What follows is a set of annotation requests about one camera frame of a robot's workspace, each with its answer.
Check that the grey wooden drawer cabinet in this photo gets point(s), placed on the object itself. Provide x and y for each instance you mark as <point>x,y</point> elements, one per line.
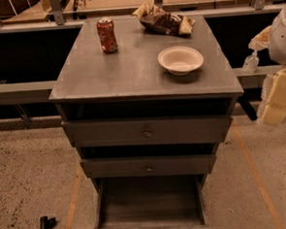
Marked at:
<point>131,84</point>

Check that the black post on floor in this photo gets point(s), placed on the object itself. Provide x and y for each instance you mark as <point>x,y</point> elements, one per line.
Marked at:
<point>46,222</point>

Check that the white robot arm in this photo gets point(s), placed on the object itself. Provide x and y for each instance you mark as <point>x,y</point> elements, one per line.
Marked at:
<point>277,45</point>

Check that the red coke can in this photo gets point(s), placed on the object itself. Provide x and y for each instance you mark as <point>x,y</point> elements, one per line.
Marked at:
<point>105,30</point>

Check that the white paper bowl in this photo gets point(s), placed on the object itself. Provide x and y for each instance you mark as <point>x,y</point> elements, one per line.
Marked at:
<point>180,60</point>

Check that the grey metal railing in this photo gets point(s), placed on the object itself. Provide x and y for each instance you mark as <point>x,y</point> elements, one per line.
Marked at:
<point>36,90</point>

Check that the grey top drawer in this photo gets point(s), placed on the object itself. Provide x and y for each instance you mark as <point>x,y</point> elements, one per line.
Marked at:
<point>148,132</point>

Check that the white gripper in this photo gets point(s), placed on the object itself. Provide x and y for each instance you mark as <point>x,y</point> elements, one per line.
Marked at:
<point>282,38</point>

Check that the clear sanitizer pump bottle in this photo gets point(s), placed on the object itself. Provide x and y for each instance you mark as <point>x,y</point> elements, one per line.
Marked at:
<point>251,63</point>

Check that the grey middle drawer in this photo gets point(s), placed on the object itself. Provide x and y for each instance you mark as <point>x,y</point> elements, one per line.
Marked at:
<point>148,166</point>

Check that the brown chip bag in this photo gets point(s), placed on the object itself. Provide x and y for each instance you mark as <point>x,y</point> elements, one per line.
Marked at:
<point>158,20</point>

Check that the grey open bottom drawer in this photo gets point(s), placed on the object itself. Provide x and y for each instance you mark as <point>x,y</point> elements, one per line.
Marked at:
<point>173,202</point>

